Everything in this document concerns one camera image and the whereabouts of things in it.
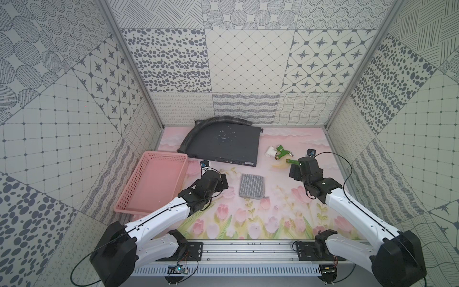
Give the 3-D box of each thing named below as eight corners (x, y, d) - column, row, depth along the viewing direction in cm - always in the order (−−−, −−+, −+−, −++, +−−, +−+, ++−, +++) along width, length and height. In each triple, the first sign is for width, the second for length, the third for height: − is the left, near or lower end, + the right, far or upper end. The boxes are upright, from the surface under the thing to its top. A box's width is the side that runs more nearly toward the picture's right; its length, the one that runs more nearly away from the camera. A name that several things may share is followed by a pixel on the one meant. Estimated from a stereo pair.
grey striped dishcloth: (239, 199, 91) (239, 197, 89) (239, 176, 100) (239, 173, 97) (265, 199, 91) (266, 197, 89) (263, 176, 100) (263, 173, 98)
